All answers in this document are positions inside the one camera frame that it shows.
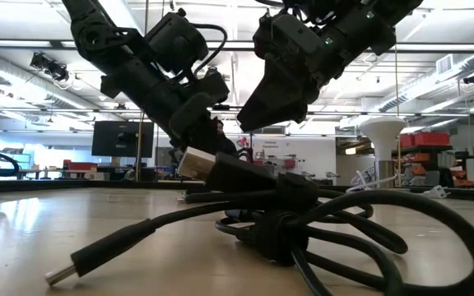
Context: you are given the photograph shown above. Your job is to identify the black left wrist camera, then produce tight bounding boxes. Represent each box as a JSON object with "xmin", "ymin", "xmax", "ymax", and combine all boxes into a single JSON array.
[{"xmin": 144, "ymin": 8, "xmax": 229, "ymax": 79}]

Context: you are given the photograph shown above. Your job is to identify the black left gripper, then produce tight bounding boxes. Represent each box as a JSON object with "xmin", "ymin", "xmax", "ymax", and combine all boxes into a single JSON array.
[{"xmin": 125, "ymin": 61, "xmax": 230, "ymax": 154}]

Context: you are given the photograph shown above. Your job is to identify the metal shelf with bins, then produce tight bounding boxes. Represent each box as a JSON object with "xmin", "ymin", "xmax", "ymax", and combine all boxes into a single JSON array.
[{"xmin": 399, "ymin": 130, "xmax": 474, "ymax": 189}]

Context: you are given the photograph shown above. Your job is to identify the black table frame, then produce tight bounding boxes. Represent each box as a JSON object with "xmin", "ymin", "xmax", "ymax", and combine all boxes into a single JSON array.
[{"xmin": 0, "ymin": 177, "xmax": 474, "ymax": 203}]

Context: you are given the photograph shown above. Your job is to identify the person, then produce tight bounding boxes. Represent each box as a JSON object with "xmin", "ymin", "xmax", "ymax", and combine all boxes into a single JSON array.
[{"xmin": 213, "ymin": 118, "xmax": 239, "ymax": 158}]

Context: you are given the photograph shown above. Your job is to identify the white lamp power cord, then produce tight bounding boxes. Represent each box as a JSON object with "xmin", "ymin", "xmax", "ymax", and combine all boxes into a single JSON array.
[{"xmin": 345, "ymin": 166, "xmax": 448, "ymax": 200}]

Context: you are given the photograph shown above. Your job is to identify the large red storage bin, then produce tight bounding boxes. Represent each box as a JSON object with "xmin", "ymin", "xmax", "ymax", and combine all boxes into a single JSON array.
[{"xmin": 413, "ymin": 131, "xmax": 451, "ymax": 147}]

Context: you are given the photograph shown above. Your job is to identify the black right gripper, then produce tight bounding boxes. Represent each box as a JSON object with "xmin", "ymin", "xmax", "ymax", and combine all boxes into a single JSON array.
[{"xmin": 236, "ymin": 12, "xmax": 345, "ymax": 132}]

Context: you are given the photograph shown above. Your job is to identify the black monitor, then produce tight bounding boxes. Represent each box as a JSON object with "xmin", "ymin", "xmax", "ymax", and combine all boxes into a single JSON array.
[{"xmin": 91, "ymin": 120, "xmax": 156, "ymax": 159}]

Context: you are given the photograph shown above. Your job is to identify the black USB cable bundle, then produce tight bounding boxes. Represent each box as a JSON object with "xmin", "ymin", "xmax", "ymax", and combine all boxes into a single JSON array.
[{"xmin": 45, "ymin": 146, "xmax": 474, "ymax": 296}]

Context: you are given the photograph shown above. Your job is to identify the white bulb lamp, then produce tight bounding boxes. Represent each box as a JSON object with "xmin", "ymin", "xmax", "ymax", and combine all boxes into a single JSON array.
[{"xmin": 359, "ymin": 116, "xmax": 407, "ymax": 188}]

